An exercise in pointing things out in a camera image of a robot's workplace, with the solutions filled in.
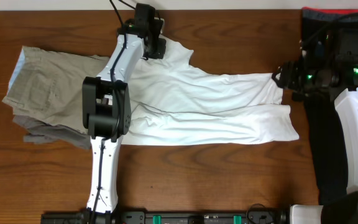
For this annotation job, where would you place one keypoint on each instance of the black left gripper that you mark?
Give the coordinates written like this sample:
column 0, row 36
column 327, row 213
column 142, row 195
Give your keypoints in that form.
column 160, row 52

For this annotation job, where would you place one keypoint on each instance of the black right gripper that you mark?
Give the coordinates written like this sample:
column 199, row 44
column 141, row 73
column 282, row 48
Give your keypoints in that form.
column 289, row 79

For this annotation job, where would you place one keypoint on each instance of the white t-shirt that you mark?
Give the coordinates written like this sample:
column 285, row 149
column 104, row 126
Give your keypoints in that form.
column 176, row 104

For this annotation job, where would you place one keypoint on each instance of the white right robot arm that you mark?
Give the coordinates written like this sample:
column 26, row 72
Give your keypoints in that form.
column 330, row 93

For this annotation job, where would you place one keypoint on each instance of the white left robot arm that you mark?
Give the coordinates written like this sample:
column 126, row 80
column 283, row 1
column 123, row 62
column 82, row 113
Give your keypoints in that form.
column 107, row 109

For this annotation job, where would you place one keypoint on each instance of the black garment with red band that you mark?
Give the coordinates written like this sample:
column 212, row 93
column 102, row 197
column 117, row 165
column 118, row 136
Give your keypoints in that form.
column 318, row 37

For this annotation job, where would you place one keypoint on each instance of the folded khaki shorts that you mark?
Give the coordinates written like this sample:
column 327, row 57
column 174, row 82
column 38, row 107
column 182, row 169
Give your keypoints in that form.
column 47, row 85

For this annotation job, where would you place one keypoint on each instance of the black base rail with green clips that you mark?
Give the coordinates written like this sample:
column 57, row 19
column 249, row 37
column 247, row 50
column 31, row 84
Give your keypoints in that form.
column 256, row 214

